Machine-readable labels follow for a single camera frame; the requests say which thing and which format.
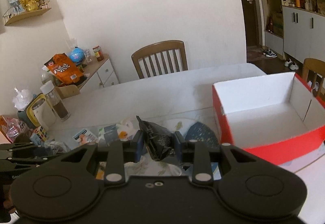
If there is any black snack wrapper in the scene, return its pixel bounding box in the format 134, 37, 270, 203
136, 116, 175, 161

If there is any orange print plastic bag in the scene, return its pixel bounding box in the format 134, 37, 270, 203
116, 119, 138, 142

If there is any paper tissue pack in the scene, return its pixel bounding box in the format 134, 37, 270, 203
98, 124, 118, 148

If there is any blue white leaflet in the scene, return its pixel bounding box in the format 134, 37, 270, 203
72, 129, 98, 145

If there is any rubiks cube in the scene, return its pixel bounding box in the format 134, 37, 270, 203
30, 126, 47, 146

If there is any white yellow kettle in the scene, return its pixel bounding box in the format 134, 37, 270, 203
25, 93, 56, 131

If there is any white drawer cabinet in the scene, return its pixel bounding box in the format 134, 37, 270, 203
78, 54, 119, 93

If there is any wooden chair far side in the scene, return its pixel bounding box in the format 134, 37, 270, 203
131, 40, 188, 79

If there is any wooden chair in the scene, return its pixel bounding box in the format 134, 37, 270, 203
302, 58, 325, 100
131, 40, 188, 79

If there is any red white cardboard box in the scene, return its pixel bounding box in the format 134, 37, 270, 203
212, 72, 324, 165

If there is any white plastic bag bundle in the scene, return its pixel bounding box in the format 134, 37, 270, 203
12, 88, 33, 111

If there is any red lidded jar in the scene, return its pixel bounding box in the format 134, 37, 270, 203
93, 46, 104, 62

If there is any orange snack bag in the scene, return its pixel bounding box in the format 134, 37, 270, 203
45, 53, 86, 85

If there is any blue globe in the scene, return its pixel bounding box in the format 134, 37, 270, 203
69, 47, 84, 64

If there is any dark sneakers pair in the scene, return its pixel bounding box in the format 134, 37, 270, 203
263, 48, 277, 58

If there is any white sneakers pair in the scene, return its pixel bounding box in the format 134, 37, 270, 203
284, 58, 299, 71

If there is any wooden chair right side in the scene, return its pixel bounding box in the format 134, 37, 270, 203
302, 58, 325, 100

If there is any white wall cabinet unit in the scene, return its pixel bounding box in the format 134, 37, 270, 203
264, 0, 325, 62

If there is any wooden wall shelf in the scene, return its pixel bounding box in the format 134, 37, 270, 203
3, 8, 51, 26

